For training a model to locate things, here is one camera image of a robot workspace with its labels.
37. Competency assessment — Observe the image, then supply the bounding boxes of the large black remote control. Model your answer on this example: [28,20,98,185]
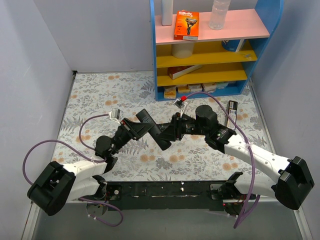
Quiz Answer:
[136,109,172,151]

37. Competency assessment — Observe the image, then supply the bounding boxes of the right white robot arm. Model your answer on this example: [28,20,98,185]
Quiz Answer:
[156,105,315,210]

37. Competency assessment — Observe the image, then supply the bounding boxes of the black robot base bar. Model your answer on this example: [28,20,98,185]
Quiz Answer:
[86,179,247,216]

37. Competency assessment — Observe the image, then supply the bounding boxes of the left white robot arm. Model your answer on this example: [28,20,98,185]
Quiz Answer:
[27,118,153,216]

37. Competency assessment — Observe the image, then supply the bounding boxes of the yellow small box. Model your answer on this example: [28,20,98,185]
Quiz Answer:
[163,87,177,99]

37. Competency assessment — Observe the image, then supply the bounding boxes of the floral table mat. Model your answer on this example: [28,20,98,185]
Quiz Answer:
[53,71,271,181]

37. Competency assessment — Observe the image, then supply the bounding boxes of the red white long box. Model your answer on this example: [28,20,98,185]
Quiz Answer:
[167,64,203,80]

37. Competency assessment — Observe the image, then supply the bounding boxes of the light blue small box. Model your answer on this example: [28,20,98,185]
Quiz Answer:
[216,81,229,90]

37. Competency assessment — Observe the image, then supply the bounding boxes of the black battery package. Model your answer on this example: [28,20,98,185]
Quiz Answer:
[226,100,238,131]

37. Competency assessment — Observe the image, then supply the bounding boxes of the blue shelf unit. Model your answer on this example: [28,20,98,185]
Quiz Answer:
[149,0,285,102]

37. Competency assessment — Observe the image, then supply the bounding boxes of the white cylinder container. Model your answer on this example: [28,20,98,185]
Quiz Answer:
[171,43,195,59]

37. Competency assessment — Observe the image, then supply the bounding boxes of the blue white packet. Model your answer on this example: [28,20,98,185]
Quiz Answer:
[221,39,247,53]

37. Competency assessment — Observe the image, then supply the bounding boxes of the orange razor box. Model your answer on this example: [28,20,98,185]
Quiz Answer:
[173,10,200,41]

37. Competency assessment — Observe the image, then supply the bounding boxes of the white tall bottle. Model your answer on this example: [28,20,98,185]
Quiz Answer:
[161,0,173,26]

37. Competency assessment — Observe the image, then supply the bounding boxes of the clear plastic bottle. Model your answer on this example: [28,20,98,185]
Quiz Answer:
[208,0,231,30]

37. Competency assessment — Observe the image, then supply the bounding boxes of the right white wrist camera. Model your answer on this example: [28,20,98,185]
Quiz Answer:
[174,95,188,116]

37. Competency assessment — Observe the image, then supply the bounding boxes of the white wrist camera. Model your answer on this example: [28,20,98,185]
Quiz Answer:
[174,95,188,116]
[109,108,124,124]

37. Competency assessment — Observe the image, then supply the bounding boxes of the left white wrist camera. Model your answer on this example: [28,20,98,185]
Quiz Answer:
[109,108,124,124]

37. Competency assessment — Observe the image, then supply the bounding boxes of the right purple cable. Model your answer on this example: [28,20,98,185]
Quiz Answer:
[184,91,261,229]

